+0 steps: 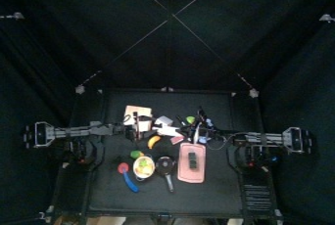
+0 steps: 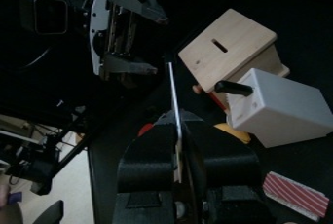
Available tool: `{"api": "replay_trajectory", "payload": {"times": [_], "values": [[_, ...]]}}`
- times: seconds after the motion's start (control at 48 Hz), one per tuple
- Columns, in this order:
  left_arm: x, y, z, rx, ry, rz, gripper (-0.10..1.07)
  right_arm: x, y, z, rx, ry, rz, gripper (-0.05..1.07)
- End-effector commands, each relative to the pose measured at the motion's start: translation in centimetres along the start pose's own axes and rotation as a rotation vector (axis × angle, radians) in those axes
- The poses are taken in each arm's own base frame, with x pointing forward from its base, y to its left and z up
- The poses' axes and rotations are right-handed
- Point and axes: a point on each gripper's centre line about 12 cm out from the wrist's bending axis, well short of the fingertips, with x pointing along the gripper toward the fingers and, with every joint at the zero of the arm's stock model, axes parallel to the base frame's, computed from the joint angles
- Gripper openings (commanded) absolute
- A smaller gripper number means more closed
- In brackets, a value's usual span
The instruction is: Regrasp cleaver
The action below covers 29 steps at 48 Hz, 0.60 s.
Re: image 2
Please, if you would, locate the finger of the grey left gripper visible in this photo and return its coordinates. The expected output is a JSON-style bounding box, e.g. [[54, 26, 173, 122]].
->
[[99, 53, 159, 78], [111, 0, 169, 26]]

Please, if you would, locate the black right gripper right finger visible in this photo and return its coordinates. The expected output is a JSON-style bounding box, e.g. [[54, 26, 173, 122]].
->
[[180, 109, 275, 224]]

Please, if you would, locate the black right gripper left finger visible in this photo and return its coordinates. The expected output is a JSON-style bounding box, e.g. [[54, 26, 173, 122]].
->
[[111, 110, 180, 224]]

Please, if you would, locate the toy cleaver with silver blade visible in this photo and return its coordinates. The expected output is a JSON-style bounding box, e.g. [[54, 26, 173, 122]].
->
[[165, 59, 184, 185]]

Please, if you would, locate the red toy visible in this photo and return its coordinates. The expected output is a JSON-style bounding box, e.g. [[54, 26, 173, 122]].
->
[[136, 122, 156, 138]]

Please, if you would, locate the yellow toy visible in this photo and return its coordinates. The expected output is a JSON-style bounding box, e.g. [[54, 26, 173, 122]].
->
[[214, 122, 252, 145]]

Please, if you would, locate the red white striped box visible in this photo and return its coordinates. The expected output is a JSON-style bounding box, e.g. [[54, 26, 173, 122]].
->
[[262, 170, 330, 223]]

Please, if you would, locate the wooden peg with red stick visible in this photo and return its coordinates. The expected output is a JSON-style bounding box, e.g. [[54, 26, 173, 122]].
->
[[191, 83, 228, 111]]

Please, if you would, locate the wooden box with slot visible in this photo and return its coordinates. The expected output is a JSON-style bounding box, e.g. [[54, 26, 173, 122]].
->
[[176, 8, 291, 105]]

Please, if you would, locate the purple object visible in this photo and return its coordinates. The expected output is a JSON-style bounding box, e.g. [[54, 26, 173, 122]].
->
[[5, 191, 24, 205]]

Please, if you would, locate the black frame pole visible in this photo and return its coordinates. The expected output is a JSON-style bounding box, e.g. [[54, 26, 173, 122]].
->
[[53, 104, 109, 174]]

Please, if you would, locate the black handle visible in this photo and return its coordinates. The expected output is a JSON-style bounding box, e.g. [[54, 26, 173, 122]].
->
[[214, 80, 255, 97]]

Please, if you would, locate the black gear with cables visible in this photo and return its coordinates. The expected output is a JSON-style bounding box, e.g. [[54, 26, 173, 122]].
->
[[0, 114, 62, 197]]

